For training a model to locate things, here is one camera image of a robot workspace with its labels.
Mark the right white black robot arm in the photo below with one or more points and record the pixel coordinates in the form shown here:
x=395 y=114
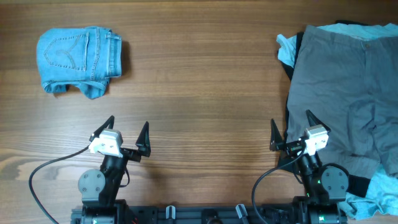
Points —
x=325 y=184

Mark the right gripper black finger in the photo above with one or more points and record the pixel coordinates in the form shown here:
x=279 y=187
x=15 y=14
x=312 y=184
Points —
x=314 y=121
x=276 y=140

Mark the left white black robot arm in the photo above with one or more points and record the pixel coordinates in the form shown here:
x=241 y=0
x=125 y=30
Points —
x=99 y=187

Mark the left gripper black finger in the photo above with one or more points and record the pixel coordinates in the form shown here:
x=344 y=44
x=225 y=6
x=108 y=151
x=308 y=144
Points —
x=143 y=141
x=109 y=123

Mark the grey cotton shorts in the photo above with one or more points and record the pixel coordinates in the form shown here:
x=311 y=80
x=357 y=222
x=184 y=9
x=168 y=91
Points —
x=351 y=85

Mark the black shorts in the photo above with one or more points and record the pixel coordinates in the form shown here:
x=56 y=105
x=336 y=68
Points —
x=288 y=54

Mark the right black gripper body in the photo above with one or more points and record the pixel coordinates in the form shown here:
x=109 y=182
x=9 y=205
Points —
x=291 y=149

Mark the light blue t-shirt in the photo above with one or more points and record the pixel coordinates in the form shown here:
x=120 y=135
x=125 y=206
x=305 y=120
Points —
x=381 y=196

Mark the blue denim jeans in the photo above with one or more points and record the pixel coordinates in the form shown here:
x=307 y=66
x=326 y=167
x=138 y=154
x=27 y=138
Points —
x=86 y=58

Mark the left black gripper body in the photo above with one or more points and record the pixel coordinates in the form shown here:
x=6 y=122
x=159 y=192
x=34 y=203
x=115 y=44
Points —
x=131 y=154

